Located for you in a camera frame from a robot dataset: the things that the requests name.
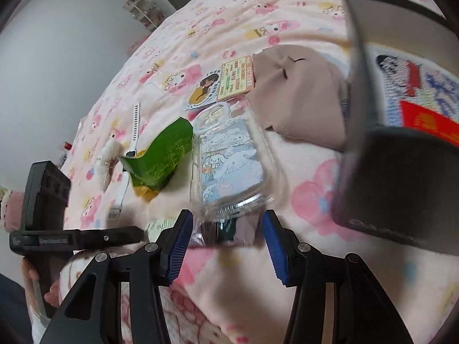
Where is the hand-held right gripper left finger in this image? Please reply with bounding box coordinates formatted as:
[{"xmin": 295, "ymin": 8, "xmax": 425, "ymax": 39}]
[{"xmin": 39, "ymin": 208, "xmax": 194, "ymax": 344}]

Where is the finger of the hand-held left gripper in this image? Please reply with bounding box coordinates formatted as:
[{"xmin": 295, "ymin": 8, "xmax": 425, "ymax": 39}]
[{"xmin": 72, "ymin": 226, "xmax": 146, "ymax": 251}]

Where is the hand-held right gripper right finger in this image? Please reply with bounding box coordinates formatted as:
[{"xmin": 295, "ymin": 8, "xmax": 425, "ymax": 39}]
[{"xmin": 262, "ymin": 210, "xmax": 417, "ymax": 344}]

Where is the clear cartoon phone case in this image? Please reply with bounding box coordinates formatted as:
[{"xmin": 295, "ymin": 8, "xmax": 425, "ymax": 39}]
[{"xmin": 189, "ymin": 97, "xmax": 284, "ymax": 221}]

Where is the black cardboard box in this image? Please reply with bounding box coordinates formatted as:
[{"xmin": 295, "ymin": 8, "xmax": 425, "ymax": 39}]
[{"xmin": 332, "ymin": 0, "xmax": 459, "ymax": 248}]

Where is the person's left hand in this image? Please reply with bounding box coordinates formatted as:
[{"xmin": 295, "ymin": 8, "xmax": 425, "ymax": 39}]
[{"xmin": 21, "ymin": 258, "xmax": 69, "ymax": 309}]

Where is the white green packet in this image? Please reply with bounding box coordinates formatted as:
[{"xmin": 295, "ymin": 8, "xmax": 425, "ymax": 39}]
[{"xmin": 144, "ymin": 220, "xmax": 176, "ymax": 241}]

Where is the mauve cloth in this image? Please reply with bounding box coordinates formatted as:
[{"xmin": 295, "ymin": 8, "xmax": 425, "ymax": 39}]
[{"xmin": 235, "ymin": 215, "xmax": 264, "ymax": 246}]

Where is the pink plush toy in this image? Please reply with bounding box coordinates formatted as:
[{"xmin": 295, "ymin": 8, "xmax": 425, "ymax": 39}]
[{"xmin": 0, "ymin": 186, "xmax": 24, "ymax": 232}]

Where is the dark green packet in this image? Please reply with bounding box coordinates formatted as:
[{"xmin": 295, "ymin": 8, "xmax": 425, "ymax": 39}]
[{"xmin": 201, "ymin": 220, "xmax": 236, "ymax": 245}]

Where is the white plush toy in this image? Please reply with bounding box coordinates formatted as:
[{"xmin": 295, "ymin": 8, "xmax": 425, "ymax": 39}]
[{"xmin": 94, "ymin": 140, "xmax": 124, "ymax": 190}]

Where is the pink cartoon printed blanket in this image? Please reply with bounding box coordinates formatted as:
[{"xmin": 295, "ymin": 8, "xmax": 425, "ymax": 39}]
[{"xmin": 59, "ymin": 0, "xmax": 459, "ymax": 344}]

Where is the green snack packet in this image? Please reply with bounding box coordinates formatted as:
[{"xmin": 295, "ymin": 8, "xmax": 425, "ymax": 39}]
[{"xmin": 119, "ymin": 116, "xmax": 194, "ymax": 199}]

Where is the white smart watch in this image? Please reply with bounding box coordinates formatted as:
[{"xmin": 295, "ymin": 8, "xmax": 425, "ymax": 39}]
[{"xmin": 108, "ymin": 103, "xmax": 141, "ymax": 219}]

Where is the person's dark clothing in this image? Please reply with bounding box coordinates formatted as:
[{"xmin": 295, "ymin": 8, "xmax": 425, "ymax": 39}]
[{"xmin": 0, "ymin": 274, "xmax": 36, "ymax": 344}]

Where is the round cartoon figure sticker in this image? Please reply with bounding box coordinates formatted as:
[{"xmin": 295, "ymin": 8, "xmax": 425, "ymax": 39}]
[{"xmin": 183, "ymin": 66, "xmax": 225, "ymax": 111}]

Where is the beige knit cloth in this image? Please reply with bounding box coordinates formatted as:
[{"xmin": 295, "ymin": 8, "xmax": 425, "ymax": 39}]
[{"xmin": 251, "ymin": 45, "xmax": 350, "ymax": 151}]

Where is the pink green printed card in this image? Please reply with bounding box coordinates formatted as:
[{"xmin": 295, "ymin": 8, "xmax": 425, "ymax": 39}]
[{"xmin": 216, "ymin": 55, "xmax": 256, "ymax": 101}]

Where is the white wire shelf rack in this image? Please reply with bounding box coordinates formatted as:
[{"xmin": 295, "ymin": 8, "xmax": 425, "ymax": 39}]
[{"xmin": 124, "ymin": 0, "xmax": 166, "ymax": 31}]

